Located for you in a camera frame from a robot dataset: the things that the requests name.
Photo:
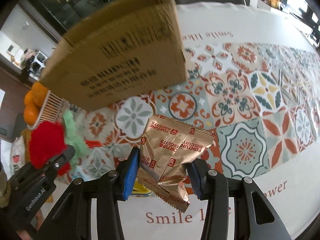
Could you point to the red pompom toy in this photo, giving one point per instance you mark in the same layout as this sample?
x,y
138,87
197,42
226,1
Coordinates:
x,y
47,141

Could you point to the yellow snack packet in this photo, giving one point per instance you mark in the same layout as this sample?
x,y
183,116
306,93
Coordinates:
x,y
140,190

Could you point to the brown cardboard box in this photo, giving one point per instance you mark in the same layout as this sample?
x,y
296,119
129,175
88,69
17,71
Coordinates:
x,y
127,48

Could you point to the gold biscuit packet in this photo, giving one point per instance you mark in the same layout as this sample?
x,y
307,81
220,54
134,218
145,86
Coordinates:
x,y
167,145
174,193

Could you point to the white shoe shelf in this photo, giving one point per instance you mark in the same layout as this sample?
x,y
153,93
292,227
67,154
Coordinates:
x,y
33,62

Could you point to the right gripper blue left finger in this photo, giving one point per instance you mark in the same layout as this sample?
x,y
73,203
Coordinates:
x,y
129,173

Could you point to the orange left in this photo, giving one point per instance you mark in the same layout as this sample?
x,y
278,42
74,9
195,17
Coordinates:
x,y
28,99

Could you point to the orange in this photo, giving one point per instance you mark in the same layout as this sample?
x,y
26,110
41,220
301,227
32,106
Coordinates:
x,y
30,114
38,93
28,99

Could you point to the orange front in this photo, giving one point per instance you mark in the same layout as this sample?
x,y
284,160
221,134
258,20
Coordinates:
x,y
30,114

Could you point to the white fruit basket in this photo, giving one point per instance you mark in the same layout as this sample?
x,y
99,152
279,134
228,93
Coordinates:
x,y
49,110

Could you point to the dark glass cabinet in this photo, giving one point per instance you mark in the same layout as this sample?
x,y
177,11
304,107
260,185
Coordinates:
x,y
63,14

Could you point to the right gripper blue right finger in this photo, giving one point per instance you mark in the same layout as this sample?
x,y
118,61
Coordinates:
x,y
194,173

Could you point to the red candy wrapper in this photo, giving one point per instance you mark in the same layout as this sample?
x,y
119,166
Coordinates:
x,y
93,143

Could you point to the patterned table cloth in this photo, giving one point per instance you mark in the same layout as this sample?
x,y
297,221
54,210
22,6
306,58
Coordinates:
x,y
253,81

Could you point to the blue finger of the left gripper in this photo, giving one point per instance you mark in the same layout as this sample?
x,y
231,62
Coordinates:
x,y
60,163

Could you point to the orange right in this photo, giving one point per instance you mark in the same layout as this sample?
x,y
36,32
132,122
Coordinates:
x,y
38,93

